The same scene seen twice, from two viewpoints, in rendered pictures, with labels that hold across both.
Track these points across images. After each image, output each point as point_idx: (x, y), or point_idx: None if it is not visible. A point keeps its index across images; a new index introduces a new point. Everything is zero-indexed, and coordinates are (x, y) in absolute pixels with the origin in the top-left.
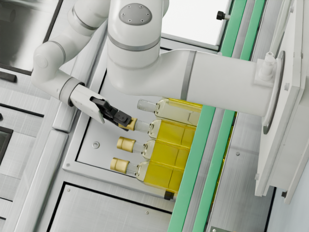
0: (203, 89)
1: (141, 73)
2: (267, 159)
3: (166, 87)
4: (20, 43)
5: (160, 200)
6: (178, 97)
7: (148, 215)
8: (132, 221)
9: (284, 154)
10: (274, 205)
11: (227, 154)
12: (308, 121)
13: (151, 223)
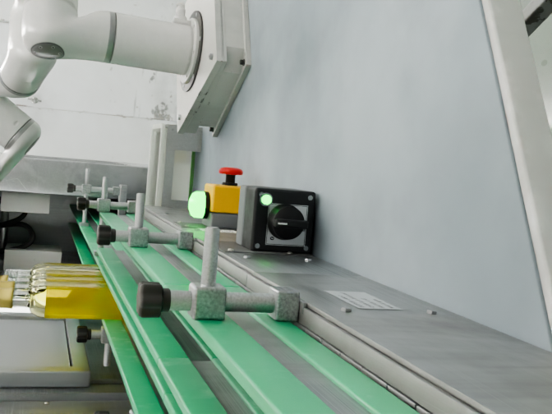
0: (131, 20)
1: (67, 6)
2: (215, 14)
3: (94, 18)
4: None
5: (63, 389)
6: (107, 31)
7: (49, 404)
8: (25, 411)
9: (227, 8)
10: None
11: (155, 215)
12: None
13: (60, 408)
